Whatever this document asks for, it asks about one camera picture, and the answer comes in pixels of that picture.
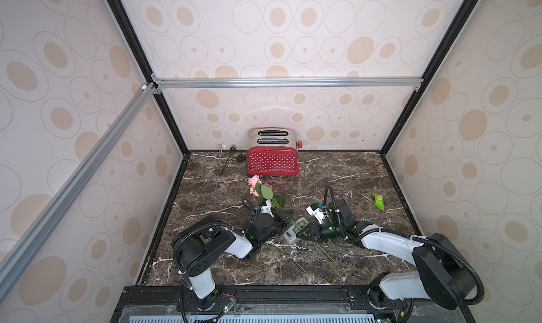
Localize white tape dispenser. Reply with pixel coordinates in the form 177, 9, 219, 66
283, 217, 309, 245

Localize pink rose bouquet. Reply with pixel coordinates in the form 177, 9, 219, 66
248, 176, 342, 277

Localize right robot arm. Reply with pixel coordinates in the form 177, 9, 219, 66
296, 200, 485, 310

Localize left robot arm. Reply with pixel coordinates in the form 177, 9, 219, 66
172, 209, 294, 300

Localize green snack packet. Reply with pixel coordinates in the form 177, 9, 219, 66
373, 195, 385, 211

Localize metal tongs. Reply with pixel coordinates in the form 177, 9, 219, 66
217, 145, 237, 176

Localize red polka dot toaster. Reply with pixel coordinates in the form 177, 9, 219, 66
246, 128, 303, 176

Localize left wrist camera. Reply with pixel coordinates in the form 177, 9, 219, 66
258, 200, 274, 217

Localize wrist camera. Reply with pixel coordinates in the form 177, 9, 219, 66
306, 203, 329, 225
258, 200, 274, 217

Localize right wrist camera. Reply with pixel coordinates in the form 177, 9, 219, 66
306, 203, 329, 225

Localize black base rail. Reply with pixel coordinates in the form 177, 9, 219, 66
111, 286, 474, 322

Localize horizontal aluminium frame bar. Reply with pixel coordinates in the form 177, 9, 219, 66
155, 77, 423, 90

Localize left aluminium frame bar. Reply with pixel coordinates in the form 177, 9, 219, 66
1, 82, 157, 301

